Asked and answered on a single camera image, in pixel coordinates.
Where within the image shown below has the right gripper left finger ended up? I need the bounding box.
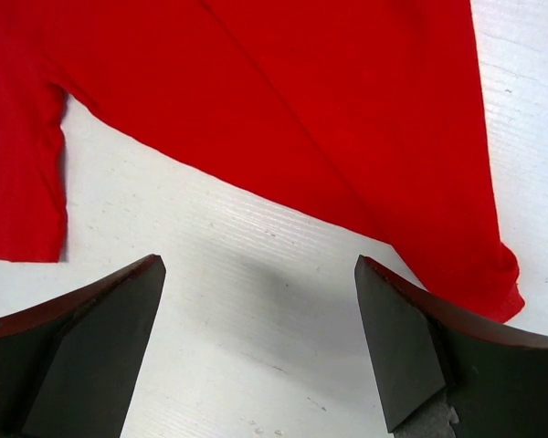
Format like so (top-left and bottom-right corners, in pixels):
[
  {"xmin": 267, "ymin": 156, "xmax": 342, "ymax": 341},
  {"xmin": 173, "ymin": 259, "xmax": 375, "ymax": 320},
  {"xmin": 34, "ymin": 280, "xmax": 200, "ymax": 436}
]
[{"xmin": 0, "ymin": 255, "xmax": 165, "ymax": 438}]

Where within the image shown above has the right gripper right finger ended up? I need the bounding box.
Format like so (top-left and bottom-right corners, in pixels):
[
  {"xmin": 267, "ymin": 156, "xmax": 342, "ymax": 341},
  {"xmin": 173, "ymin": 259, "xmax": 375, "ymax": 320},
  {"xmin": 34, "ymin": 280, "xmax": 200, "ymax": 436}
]
[{"xmin": 354, "ymin": 256, "xmax": 548, "ymax": 438}]

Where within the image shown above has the red t-shirt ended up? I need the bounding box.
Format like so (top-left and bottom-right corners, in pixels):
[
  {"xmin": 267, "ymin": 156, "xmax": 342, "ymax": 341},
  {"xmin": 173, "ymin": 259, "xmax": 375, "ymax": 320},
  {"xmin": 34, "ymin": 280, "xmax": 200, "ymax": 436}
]
[{"xmin": 0, "ymin": 1, "xmax": 524, "ymax": 322}]

